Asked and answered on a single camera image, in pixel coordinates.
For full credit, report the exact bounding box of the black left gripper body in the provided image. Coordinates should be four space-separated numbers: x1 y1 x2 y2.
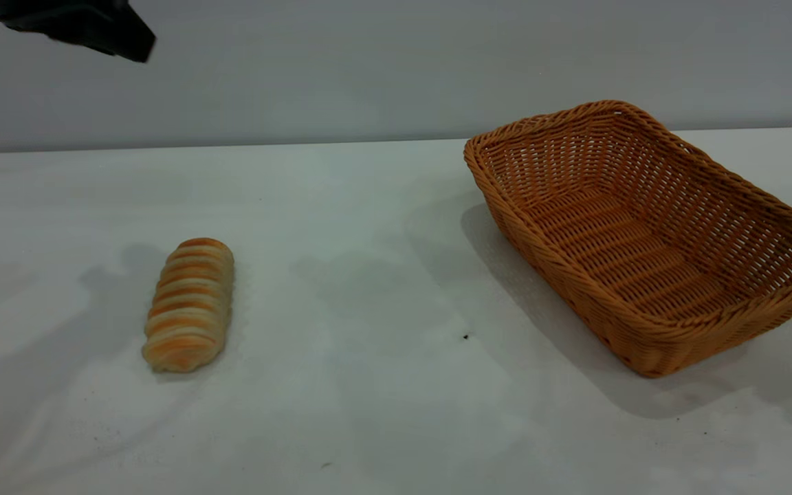
0 0 157 63

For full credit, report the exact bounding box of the striped orange bread roll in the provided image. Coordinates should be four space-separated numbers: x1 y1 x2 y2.
142 238 235 374

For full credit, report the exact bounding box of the orange woven wicker basket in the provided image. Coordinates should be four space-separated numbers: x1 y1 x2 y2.
464 100 792 379

